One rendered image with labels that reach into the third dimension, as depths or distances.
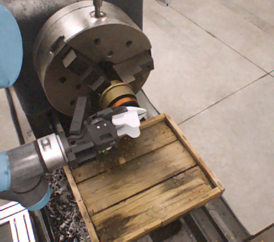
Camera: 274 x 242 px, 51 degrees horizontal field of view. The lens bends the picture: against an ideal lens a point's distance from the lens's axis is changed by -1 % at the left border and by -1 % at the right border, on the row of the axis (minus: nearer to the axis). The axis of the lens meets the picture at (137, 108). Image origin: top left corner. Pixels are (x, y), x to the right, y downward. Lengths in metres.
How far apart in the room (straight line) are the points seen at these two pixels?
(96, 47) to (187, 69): 1.82
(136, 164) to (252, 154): 1.31
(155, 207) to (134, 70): 0.36
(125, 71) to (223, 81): 1.76
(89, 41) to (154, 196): 0.43
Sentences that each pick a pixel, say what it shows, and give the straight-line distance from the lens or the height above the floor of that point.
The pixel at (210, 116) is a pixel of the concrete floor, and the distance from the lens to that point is 2.17.
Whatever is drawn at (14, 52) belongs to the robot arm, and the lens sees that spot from 0.45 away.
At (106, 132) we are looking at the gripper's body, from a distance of 0.62.
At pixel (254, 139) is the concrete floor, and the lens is 2.13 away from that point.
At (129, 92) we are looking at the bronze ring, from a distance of 0.70.
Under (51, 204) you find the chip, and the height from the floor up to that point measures 0.58.
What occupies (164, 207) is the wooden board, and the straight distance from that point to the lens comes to 0.79.
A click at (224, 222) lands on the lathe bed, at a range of 0.82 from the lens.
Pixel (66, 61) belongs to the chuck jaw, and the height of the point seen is 1.18.
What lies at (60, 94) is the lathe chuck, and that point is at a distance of 0.79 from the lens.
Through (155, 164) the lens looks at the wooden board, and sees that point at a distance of 0.84.
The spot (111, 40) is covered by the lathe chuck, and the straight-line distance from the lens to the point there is 0.74.
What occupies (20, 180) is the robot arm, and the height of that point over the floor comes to 1.08.
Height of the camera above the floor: 1.61
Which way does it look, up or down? 48 degrees down
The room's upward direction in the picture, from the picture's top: straight up
